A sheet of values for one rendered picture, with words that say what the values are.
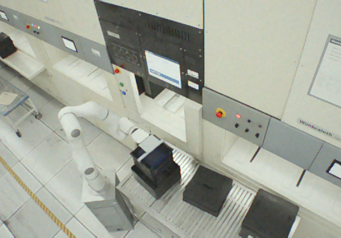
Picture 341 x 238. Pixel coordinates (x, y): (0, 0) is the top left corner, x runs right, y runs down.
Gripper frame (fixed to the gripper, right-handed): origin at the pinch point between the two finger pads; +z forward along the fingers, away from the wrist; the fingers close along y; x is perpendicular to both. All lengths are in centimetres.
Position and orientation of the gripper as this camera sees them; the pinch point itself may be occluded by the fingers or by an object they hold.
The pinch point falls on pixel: (149, 144)
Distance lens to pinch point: 180.0
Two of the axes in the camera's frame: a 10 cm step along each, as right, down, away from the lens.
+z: 7.0, 4.9, -5.2
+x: -0.8, -6.6, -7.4
